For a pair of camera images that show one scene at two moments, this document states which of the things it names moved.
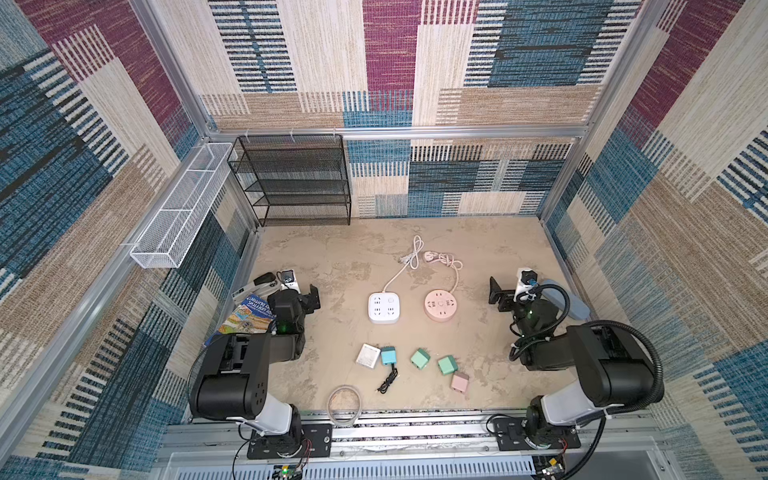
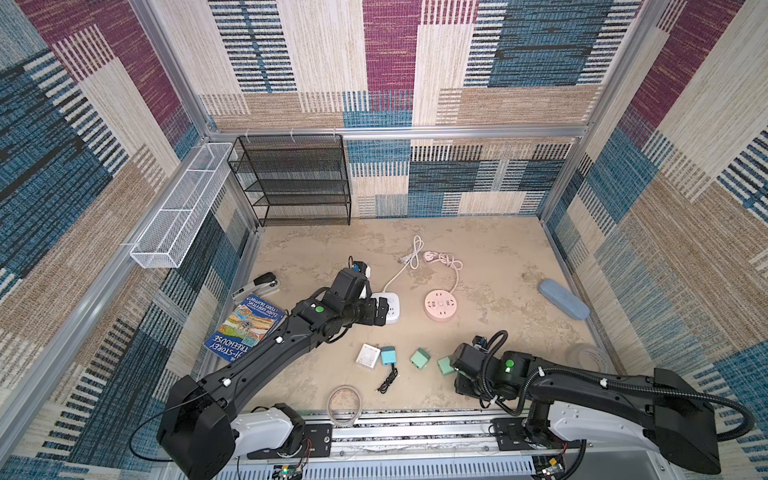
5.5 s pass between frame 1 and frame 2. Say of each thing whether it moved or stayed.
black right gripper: moved
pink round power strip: stayed
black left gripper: moved
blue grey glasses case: stayed
